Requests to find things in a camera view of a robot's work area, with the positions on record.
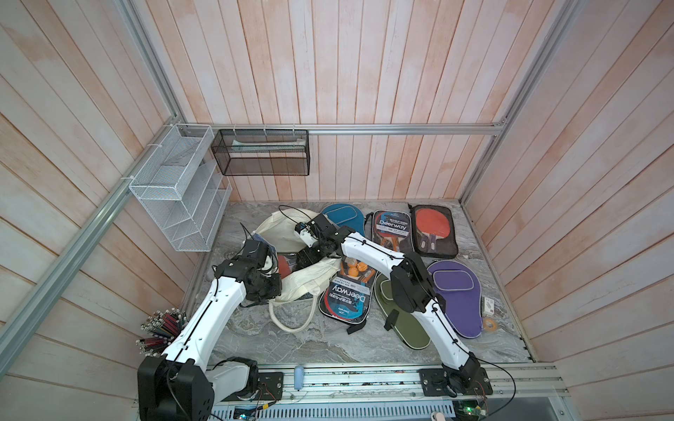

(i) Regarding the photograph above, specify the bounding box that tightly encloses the teal paddle cover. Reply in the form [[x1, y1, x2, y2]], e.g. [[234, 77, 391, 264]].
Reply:
[[321, 203, 365, 236]]

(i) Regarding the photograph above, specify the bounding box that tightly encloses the cream canvas tote bag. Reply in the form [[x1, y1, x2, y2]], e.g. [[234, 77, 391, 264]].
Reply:
[[254, 208, 341, 333]]

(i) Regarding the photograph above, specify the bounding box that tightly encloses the Deerway paddle set clear case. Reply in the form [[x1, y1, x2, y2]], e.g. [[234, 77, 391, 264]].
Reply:
[[366, 210, 414, 254]]

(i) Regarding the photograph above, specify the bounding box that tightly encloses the red paddle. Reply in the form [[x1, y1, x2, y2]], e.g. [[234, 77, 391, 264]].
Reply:
[[409, 205, 459, 259]]

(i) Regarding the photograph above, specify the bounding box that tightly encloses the green paddle cover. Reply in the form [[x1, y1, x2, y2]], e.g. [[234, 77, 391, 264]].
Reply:
[[374, 274, 431, 350]]

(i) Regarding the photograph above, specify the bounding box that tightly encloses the purple paddle cover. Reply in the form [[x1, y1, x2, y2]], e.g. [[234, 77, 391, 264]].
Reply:
[[428, 261, 483, 340]]

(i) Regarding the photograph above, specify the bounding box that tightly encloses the black red paddle set case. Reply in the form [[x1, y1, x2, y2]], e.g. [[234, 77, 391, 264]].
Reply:
[[277, 254, 293, 279]]

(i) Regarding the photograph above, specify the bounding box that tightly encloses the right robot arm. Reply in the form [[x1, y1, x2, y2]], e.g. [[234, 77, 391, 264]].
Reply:
[[294, 214, 493, 396]]

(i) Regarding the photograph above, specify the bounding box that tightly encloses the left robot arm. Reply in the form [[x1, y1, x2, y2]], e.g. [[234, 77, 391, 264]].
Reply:
[[137, 239, 282, 420]]

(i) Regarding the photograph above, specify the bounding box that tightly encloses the orange ping pong ball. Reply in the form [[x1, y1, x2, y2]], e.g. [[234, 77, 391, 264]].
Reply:
[[483, 317, 498, 333]]

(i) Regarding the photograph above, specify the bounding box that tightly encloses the small white card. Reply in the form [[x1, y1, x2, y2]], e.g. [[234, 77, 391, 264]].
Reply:
[[482, 296, 496, 317]]

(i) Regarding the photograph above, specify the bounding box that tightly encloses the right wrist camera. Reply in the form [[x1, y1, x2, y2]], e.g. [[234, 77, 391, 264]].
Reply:
[[294, 223, 318, 247]]

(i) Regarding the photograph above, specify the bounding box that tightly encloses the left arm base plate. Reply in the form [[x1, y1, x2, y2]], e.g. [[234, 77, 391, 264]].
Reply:
[[223, 371, 284, 403]]

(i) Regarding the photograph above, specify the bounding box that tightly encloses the white wire mesh shelf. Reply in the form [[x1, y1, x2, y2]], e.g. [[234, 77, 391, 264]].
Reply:
[[130, 124, 232, 253]]

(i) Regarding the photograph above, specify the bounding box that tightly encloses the black mesh wall basket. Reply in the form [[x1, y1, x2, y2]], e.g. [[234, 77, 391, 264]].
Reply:
[[211, 128, 311, 176]]

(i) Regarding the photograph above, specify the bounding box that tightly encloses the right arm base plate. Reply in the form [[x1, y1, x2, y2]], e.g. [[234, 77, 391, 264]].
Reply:
[[418, 368, 493, 397]]

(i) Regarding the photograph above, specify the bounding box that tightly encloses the aluminium front rail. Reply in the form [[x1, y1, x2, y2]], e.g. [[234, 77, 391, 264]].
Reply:
[[132, 362, 570, 421]]

